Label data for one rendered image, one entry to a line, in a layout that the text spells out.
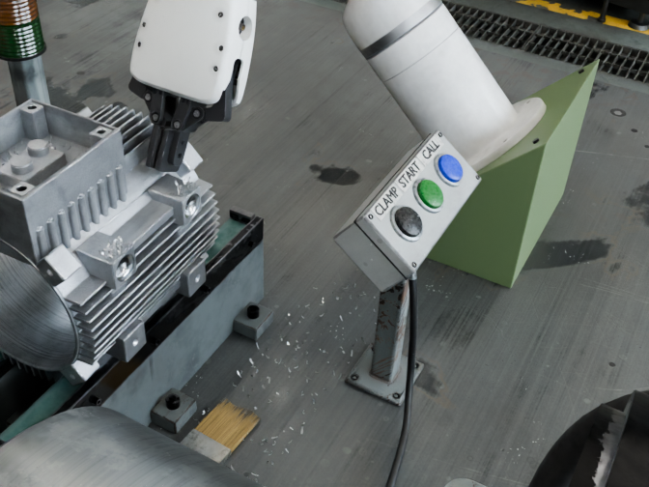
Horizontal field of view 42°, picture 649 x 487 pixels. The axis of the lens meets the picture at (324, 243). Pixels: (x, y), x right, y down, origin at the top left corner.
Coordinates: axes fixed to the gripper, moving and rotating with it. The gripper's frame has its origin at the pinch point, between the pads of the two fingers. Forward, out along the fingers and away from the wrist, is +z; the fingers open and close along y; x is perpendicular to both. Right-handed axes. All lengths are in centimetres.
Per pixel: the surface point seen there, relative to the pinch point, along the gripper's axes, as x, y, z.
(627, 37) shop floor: -312, 0, -54
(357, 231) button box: -4.0, -18.8, 1.8
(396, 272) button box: -5.5, -22.9, 4.4
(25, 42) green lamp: -15.7, 33.3, -3.5
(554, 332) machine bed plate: -39, -35, 12
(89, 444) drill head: 30.1, -19.2, 11.6
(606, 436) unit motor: 43, -44, -4
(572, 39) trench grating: -304, 19, -47
